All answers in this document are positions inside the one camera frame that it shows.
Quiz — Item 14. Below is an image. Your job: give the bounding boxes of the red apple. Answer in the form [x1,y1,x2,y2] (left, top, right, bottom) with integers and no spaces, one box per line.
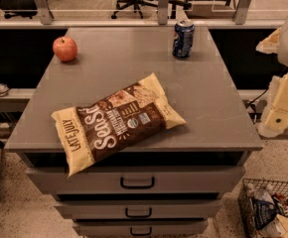
[53,37,77,62]

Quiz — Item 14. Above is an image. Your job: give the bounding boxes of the drawer black handle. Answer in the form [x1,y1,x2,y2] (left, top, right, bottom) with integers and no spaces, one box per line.
[124,207,152,218]
[129,227,152,237]
[120,177,155,189]

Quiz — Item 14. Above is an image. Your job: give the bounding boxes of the top drawer black handle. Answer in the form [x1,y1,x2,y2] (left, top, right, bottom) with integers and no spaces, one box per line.
[120,177,155,189]

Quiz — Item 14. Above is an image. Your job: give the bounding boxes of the grey drawer cabinet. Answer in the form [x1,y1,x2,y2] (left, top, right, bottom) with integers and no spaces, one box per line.
[7,27,261,238]

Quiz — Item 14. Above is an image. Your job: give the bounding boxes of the middle drawer black handle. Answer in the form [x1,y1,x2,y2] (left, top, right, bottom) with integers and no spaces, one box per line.
[124,207,152,218]

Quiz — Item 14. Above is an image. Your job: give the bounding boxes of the wire basket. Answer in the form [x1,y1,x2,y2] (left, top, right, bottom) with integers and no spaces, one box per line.
[238,178,288,238]

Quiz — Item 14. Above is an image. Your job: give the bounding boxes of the Late July chip bag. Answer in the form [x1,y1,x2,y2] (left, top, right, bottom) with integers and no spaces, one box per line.
[52,74,185,176]

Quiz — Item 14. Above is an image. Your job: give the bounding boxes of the snack bags in basket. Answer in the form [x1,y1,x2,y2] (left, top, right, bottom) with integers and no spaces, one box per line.
[246,183,288,238]

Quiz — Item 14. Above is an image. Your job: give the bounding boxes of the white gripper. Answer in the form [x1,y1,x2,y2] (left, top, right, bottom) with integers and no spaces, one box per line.
[257,72,288,138]

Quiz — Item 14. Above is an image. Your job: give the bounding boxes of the metal railing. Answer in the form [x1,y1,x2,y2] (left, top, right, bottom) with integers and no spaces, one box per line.
[0,0,288,29]

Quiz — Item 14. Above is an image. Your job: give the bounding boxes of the bottom drawer black handle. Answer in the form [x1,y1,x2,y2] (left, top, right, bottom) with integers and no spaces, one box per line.
[129,227,152,237]

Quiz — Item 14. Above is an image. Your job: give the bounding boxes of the blue pepsi can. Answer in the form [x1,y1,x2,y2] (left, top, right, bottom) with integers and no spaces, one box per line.
[173,20,195,59]

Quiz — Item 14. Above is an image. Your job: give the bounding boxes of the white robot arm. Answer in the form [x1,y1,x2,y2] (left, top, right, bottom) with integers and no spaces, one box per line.
[256,17,288,138]

